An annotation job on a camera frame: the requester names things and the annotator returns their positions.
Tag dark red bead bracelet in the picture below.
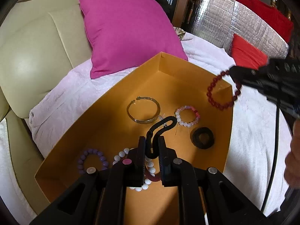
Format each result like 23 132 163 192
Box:
206 70 242 111

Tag black hair tie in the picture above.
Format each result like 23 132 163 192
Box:
145 115 178 160

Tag orange cardboard jewelry box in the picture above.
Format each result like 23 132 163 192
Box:
34 51 234 225

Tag right hand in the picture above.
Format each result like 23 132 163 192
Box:
284 119 300 189

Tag red pillow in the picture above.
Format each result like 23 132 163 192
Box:
231 34 268 70

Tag black scrunchie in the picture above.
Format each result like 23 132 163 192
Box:
191 127 215 149

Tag red cloth on railing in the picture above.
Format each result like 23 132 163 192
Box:
236 0 294 43

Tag patterned cloth behind pillow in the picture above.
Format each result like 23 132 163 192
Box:
173 26 186 41

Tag magenta pillow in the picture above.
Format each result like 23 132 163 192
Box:
79 0 188 79

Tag cream leather headboard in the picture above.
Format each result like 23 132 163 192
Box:
1 0 91 223

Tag purple bead bracelet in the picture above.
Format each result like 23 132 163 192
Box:
77 148 110 175

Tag dark red ring bracelet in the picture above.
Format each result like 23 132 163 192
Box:
143 160 162 183

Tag black cable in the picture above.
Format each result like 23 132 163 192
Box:
260 98 281 212

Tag pink white bead bracelet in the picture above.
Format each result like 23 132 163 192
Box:
175 105 201 128

